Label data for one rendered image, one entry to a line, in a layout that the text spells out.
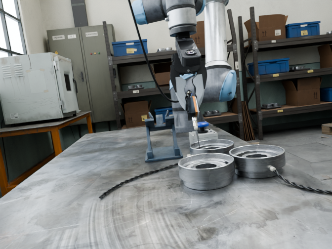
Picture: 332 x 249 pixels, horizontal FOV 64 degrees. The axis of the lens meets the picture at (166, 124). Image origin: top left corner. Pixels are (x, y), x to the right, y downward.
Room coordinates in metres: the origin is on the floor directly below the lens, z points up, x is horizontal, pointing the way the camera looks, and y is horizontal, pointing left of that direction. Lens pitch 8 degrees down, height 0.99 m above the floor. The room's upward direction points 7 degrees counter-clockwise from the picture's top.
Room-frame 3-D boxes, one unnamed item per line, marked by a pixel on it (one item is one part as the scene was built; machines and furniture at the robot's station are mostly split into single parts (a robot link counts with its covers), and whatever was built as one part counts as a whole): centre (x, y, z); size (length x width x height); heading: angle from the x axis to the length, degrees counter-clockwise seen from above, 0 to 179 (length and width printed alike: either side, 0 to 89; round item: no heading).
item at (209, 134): (0.76, -0.10, 0.82); 0.08 x 0.07 x 0.05; 4
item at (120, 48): (4.21, 0.41, 1.61); 0.52 x 0.38 x 0.22; 97
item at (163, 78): (4.22, -0.10, 1.19); 0.52 x 0.42 x 0.38; 94
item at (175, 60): (0.74, -0.07, 1.07); 0.09 x 0.08 x 0.12; 1
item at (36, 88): (2.83, 1.22, 1.10); 0.62 x 0.61 x 0.65; 4
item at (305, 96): (4.37, -2.27, 0.67); 0.52 x 0.43 x 0.43; 94
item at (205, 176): (0.49, -0.07, 0.82); 0.10 x 0.10 x 0.04
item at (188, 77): (1.11, -0.10, 0.97); 0.13 x 0.12 x 0.14; 67
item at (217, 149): (0.62, -0.10, 0.82); 0.10 x 0.10 x 0.04
